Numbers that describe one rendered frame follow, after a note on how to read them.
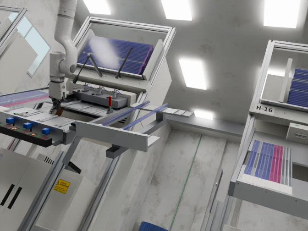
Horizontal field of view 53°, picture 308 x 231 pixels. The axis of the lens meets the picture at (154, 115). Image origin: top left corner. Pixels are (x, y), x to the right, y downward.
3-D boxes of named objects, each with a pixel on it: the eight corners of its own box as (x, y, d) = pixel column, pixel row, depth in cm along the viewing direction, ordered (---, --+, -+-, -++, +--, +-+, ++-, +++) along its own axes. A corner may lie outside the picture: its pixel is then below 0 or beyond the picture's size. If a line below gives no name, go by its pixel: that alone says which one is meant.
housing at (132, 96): (129, 116, 205) (131, 95, 201) (68, 101, 222) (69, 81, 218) (134, 113, 212) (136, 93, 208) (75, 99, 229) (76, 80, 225)
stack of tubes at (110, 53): (139, 74, 209) (153, 45, 219) (76, 63, 226) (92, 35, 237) (143, 85, 219) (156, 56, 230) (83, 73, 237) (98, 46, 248)
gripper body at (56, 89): (68, 79, 177) (68, 98, 181) (55, 76, 181) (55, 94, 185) (59, 81, 171) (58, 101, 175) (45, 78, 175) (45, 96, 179)
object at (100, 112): (106, 124, 178) (106, 116, 177) (18, 101, 201) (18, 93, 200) (132, 112, 208) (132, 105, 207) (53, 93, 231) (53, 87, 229)
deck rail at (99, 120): (66, 145, 144) (66, 132, 142) (62, 144, 144) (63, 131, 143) (134, 113, 207) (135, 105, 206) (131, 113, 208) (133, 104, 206)
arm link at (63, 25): (87, 21, 169) (77, 76, 173) (64, 17, 175) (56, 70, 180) (76, 17, 161) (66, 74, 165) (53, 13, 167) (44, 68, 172)
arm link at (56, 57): (69, 75, 177) (57, 72, 181) (69, 52, 173) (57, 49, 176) (58, 78, 170) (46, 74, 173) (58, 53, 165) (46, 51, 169)
